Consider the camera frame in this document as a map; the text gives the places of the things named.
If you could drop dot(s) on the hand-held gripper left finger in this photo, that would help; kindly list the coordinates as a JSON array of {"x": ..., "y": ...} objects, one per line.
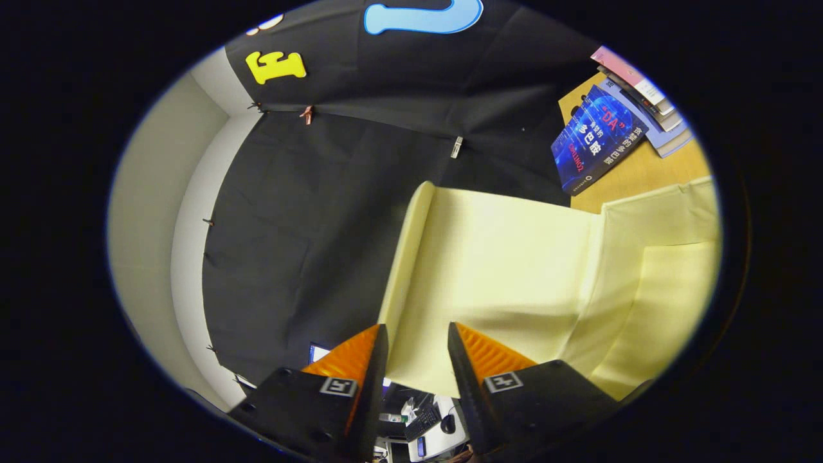
[{"x": 373, "y": 399}]

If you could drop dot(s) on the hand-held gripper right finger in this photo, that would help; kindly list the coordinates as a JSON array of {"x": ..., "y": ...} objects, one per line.
[{"x": 466, "y": 392}]

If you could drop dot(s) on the cream fabric storage box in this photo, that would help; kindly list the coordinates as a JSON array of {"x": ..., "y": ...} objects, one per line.
[{"x": 514, "y": 270}]

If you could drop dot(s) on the black computer mouse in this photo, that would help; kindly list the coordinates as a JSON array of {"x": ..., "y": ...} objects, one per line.
[{"x": 448, "y": 424}]

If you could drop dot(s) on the black keyboard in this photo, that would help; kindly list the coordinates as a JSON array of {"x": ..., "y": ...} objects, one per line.
[{"x": 421, "y": 424}]

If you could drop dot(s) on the white office desk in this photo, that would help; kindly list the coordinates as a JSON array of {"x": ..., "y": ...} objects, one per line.
[{"x": 443, "y": 445}]

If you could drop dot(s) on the computer monitor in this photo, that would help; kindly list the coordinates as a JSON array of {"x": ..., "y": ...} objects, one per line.
[{"x": 319, "y": 354}]

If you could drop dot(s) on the silver metal clip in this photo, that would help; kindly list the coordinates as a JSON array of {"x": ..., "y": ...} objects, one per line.
[{"x": 456, "y": 146}]

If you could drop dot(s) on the dark blue book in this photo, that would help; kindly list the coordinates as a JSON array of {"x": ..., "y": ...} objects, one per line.
[{"x": 598, "y": 141}]

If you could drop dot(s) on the wooden clothes peg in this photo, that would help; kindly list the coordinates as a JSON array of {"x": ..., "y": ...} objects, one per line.
[{"x": 307, "y": 114}]

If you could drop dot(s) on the light blue book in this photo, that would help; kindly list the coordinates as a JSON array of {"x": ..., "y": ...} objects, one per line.
[{"x": 670, "y": 144}]

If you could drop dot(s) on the grey cover book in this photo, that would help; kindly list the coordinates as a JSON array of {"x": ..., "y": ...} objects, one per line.
[{"x": 662, "y": 116}]

